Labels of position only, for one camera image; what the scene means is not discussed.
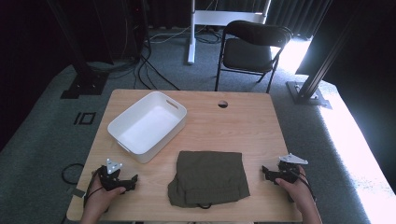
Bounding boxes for black floor cables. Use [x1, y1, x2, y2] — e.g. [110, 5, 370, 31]
[133, 29, 182, 91]

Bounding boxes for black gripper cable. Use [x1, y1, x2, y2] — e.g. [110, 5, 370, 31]
[82, 169, 105, 209]
[297, 171, 318, 203]

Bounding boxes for black folding chair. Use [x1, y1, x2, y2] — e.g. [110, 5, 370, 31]
[214, 20, 294, 94]

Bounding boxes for folded olive green shorts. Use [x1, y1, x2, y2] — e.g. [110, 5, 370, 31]
[167, 150, 251, 210]

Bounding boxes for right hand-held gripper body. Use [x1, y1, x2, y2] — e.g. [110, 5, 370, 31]
[270, 152, 309, 185]

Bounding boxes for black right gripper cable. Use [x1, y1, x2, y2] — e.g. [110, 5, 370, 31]
[297, 171, 318, 203]

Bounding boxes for person's right hand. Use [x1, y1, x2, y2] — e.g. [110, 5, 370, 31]
[275, 165, 315, 214]

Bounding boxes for person's left hand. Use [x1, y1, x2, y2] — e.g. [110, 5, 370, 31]
[83, 169, 127, 217]

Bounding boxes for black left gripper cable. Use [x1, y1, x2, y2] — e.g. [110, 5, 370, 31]
[82, 169, 105, 209]

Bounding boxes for black cable loop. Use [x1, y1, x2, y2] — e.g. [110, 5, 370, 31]
[61, 162, 85, 186]

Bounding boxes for dark curtain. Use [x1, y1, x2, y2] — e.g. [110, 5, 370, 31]
[266, 0, 332, 40]

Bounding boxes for white floor cable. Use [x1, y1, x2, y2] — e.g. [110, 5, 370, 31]
[148, 25, 192, 44]

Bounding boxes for black metal stand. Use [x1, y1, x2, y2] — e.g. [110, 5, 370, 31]
[46, 0, 110, 100]
[286, 0, 365, 110]

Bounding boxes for white metal stand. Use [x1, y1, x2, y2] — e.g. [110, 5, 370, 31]
[186, 0, 273, 65]

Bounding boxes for white plastic storage bin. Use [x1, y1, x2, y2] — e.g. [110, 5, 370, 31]
[106, 91, 189, 164]

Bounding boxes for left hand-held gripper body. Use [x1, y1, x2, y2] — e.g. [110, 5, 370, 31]
[97, 158, 134, 192]

